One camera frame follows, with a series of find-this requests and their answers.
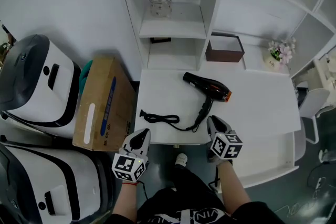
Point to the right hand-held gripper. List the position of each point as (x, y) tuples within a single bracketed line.
[(225, 145)]

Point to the white machine upper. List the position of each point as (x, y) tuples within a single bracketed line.
[(34, 81)]

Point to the person's black clothing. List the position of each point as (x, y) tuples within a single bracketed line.
[(183, 191)]

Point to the white machine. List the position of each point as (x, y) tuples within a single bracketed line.
[(34, 81), (47, 181)]

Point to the pink flowers in cream pot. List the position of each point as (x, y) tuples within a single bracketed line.
[(279, 55)]

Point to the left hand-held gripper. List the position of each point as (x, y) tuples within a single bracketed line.
[(128, 165)]

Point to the person's right forearm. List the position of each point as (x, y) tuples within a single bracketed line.
[(233, 186)]

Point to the white desk with drawers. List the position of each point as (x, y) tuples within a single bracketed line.
[(249, 102)]

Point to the white office chair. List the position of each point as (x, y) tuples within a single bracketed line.
[(312, 105)]

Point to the cardboard box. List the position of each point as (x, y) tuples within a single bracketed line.
[(105, 102)]

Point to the white machine lower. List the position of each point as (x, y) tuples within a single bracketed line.
[(47, 181)]

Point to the brown box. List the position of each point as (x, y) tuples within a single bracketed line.
[(224, 52)]

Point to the person's left forearm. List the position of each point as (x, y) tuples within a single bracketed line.
[(126, 202)]

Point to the teal bag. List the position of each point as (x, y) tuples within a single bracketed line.
[(84, 78)]

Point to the black hair dryer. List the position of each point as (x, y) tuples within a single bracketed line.
[(210, 86), (267, 157)]

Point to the clear glass jar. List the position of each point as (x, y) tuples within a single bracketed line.
[(160, 5)]

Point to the white shoe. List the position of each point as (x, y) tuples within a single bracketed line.
[(181, 159)]

